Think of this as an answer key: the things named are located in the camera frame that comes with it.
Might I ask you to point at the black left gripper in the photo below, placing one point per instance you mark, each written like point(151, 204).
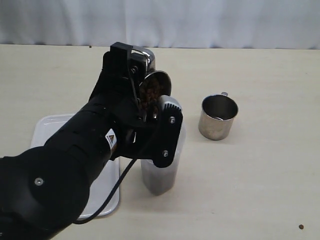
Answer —
point(118, 124)

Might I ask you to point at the steel mug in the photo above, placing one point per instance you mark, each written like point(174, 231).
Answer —
point(153, 75)
point(218, 112)

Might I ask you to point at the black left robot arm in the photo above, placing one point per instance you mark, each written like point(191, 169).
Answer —
point(45, 189)

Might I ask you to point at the white plastic tray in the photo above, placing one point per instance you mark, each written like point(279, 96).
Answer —
point(102, 186)

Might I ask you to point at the clear plastic pitcher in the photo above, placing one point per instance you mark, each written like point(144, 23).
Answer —
point(160, 180)

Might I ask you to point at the white curtain backdrop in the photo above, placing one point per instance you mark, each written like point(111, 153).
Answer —
point(231, 24)

